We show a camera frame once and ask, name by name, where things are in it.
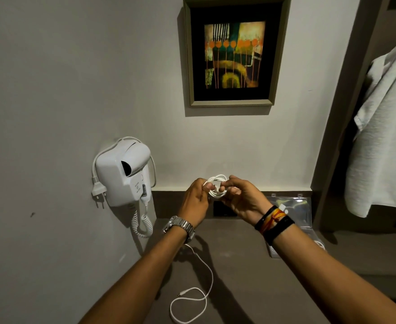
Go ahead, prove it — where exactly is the person's left hand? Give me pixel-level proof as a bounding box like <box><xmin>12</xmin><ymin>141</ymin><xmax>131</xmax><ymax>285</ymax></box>
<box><xmin>178</xmin><ymin>178</ymin><xmax>215</xmax><ymax>230</ymax></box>

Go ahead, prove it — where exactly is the person's right hand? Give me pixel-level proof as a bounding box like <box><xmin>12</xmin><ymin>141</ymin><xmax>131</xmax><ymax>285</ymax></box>
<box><xmin>218</xmin><ymin>175</ymin><xmax>274</xmax><ymax>227</ymax></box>

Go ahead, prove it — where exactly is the white charging cable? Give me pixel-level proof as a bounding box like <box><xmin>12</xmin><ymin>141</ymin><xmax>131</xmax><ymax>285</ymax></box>
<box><xmin>169</xmin><ymin>174</ymin><xmax>229</xmax><ymax>324</ymax></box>

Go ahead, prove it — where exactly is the person's left forearm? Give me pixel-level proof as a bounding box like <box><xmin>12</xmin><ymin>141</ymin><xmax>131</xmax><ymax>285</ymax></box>
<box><xmin>78</xmin><ymin>227</ymin><xmax>188</xmax><ymax>324</ymax></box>

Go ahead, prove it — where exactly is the person's right forearm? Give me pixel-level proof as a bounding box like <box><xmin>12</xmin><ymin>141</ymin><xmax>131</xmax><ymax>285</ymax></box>
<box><xmin>272</xmin><ymin>225</ymin><xmax>396</xmax><ymax>324</ymax></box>

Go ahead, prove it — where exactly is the thin black wristband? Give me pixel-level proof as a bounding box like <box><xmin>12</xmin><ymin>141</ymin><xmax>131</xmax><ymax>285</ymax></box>
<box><xmin>254</xmin><ymin>205</ymin><xmax>278</xmax><ymax>232</ymax></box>

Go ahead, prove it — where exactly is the silver metal wristwatch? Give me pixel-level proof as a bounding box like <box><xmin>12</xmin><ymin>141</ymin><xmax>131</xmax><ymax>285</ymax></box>
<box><xmin>162</xmin><ymin>216</ymin><xmax>196</xmax><ymax>244</ymax></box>

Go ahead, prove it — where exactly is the wide black wristband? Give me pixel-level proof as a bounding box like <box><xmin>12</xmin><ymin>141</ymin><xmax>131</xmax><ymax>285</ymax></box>
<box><xmin>263</xmin><ymin>215</ymin><xmax>295</xmax><ymax>247</ymax></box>

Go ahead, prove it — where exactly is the clear plastic case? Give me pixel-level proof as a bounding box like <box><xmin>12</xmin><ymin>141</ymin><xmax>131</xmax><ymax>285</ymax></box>
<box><xmin>265</xmin><ymin>196</ymin><xmax>327</xmax><ymax>259</ymax></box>

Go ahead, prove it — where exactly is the brown wardrobe side panel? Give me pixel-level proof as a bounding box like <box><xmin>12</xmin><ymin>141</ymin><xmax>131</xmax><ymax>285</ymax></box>
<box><xmin>310</xmin><ymin>0</ymin><xmax>391</xmax><ymax>230</ymax></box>

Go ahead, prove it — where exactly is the framed abstract painting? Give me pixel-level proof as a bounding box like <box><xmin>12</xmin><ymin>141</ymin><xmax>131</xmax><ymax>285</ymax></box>
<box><xmin>183</xmin><ymin>0</ymin><xmax>292</xmax><ymax>108</ymax></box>

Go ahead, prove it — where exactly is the white hanging shirt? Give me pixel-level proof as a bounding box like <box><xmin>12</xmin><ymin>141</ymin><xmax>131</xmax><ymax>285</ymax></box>
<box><xmin>344</xmin><ymin>32</ymin><xmax>396</xmax><ymax>218</ymax></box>

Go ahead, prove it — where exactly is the black wall socket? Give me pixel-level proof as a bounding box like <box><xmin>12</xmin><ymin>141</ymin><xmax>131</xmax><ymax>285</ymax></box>
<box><xmin>213</xmin><ymin>200</ymin><xmax>238</xmax><ymax>218</ymax></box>

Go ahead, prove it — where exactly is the orange red thread bracelet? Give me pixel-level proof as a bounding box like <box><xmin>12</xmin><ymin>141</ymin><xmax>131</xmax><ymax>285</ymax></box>
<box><xmin>260</xmin><ymin>208</ymin><xmax>287</xmax><ymax>235</ymax></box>

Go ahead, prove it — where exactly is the white coiled dryer cord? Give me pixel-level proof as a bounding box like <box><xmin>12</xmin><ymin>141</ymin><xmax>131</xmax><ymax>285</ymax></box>
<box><xmin>130</xmin><ymin>198</ymin><xmax>154</xmax><ymax>239</ymax></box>

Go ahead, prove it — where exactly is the white wall-mounted hair dryer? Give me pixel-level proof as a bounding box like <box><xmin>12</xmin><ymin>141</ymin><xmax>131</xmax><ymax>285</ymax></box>
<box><xmin>95</xmin><ymin>139</ymin><xmax>152</xmax><ymax>208</ymax></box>

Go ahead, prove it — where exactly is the white power cord with plug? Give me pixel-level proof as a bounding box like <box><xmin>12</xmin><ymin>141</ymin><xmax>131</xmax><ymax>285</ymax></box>
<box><xmin>91</xmin><ymin>136</ymin><xmax>157</xmax><ymax>209</ymax></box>

